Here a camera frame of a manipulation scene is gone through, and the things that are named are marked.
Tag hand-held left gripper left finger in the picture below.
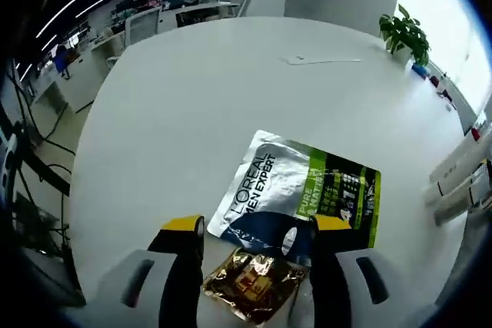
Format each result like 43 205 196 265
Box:
100 213 205 328

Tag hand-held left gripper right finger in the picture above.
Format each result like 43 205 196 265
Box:
308 214 404 328

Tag gold foil skincare sachet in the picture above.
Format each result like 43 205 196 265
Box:
201 247 309 326

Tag green silver skincare sachet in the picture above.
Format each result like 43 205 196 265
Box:
206 128 383 258

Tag tall white skincare tube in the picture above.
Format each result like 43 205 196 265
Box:
427 137 487 200

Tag white background office chair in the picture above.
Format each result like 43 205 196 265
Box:
124 9 161 46

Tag potted green plant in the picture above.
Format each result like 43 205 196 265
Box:
377 3 432 68

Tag black floor cables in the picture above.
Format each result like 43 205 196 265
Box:
7 70 78 267

